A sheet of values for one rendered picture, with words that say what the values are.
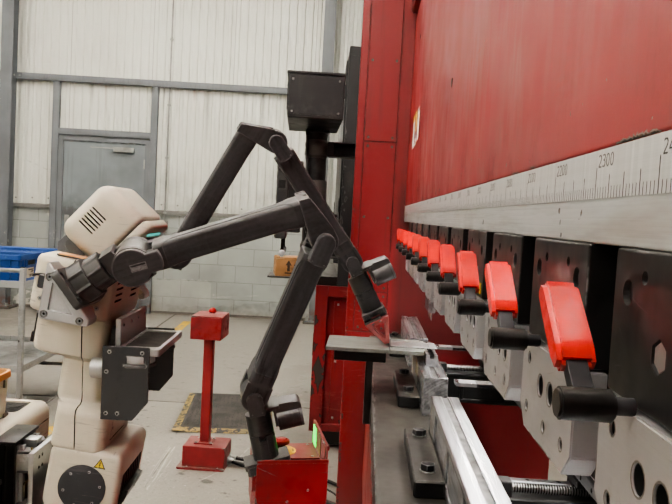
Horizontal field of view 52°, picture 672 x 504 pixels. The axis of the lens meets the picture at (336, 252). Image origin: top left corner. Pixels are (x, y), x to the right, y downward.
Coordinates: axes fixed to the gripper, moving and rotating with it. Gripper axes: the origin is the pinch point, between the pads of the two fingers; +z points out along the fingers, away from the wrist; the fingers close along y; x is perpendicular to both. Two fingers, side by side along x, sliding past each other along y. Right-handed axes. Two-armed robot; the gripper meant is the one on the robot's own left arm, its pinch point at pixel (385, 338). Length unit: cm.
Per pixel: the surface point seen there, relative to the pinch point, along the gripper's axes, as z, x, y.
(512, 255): -26, -20, -121
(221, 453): 50, 108, 156
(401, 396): 11.4, 1.6, -19.0
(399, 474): 12, 6, -65
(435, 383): 10.1, -7.6, -25.1
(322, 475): 14, 24, -42
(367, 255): -17, -4, 86
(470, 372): 31, -20, 43
